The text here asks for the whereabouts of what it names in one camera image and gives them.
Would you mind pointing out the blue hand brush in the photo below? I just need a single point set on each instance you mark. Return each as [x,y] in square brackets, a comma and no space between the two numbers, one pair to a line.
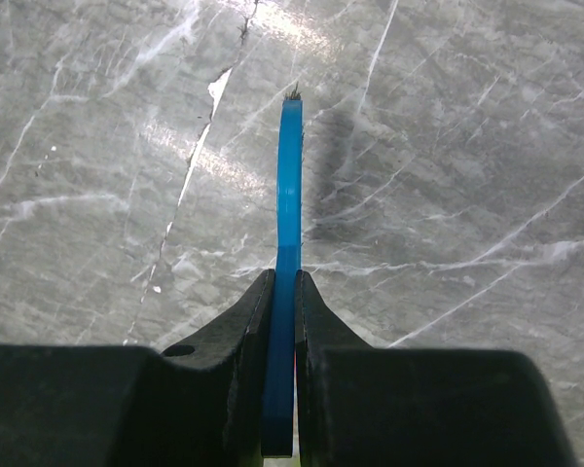
[278,398]

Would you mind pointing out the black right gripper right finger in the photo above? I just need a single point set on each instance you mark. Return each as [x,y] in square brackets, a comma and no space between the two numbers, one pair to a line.
[366,406]

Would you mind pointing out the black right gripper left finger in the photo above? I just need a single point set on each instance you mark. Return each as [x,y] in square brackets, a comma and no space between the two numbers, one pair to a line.
[197,403]

